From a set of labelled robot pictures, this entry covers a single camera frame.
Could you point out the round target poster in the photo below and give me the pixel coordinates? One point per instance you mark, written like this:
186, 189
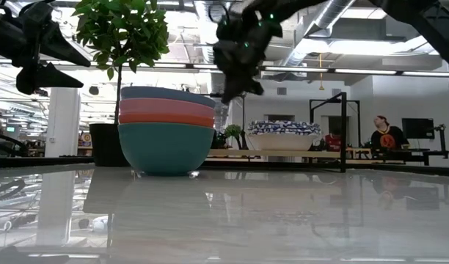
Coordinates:
86, 139

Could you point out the green exit sign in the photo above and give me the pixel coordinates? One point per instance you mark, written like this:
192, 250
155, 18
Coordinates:
10, 129

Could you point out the black computer monitor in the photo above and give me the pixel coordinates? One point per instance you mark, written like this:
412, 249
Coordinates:
418, 128

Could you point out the blue plastic bowl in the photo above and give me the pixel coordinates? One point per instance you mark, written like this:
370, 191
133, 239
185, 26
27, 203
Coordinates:
162, 94

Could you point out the black aluminium table frame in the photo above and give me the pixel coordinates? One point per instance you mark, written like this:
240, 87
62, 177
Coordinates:
41, 162

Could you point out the black plant pot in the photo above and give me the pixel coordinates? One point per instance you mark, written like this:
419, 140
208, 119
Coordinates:
103, 146

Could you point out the black monitor stand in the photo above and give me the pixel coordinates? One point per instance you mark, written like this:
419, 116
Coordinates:
442, 137

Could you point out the black office desk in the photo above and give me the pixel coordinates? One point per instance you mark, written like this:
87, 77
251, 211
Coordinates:
411, 154

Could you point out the grey wall vent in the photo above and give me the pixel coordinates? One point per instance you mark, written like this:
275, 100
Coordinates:
336, 92
281, 91

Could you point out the orange plastic bowl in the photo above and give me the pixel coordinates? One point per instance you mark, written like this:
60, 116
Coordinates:
162, 119

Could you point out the teal plastic bowl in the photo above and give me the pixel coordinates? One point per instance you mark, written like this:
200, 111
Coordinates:
166, 150

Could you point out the white pillar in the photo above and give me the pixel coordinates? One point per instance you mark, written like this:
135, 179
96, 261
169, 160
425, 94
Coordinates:
62, 124

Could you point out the small green background plant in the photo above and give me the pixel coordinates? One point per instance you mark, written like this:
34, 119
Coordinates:
233, 131

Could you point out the silver ceiling duct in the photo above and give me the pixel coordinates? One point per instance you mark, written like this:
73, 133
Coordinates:
331, 14

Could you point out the black round ceiling fixture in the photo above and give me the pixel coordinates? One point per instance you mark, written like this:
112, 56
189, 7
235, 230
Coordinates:
94, 90

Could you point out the ceiling light strip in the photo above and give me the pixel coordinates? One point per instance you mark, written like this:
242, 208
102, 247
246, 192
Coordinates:
365, 71
296, 68

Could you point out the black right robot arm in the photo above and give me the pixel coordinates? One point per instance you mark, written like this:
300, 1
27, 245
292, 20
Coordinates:
437, 25

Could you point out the pink plastic bowl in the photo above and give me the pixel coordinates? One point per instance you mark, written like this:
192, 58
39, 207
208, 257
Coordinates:
162, 108

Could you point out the green leafy artificial plant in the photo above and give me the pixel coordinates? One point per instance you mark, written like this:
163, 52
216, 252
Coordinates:
122, 29

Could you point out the person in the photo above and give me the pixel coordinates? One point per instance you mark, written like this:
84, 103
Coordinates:
332, 143
387, 139

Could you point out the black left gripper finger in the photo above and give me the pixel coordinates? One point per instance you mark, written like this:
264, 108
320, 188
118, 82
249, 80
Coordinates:
44, 78
59, 42

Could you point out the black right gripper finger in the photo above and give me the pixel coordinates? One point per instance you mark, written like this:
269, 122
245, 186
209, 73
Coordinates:
233, 91
254, 86

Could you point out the wooden shelf with black frame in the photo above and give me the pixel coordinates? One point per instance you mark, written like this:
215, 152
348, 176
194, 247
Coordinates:
283, 153

